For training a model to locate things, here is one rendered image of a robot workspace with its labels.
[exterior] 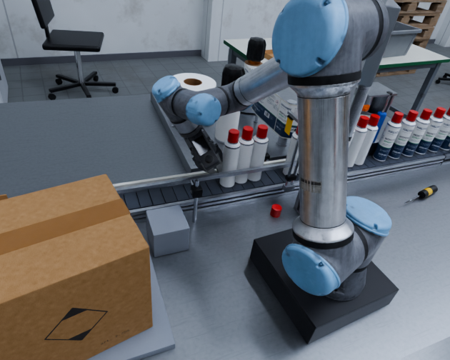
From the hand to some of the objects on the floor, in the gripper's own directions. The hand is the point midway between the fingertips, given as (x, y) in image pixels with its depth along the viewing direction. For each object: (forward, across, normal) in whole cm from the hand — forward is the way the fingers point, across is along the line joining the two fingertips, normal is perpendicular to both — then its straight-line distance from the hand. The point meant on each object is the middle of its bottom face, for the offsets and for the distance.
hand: (218, 173), depth 111 cm
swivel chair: (+64, +77, -278) cm, 296 cm away
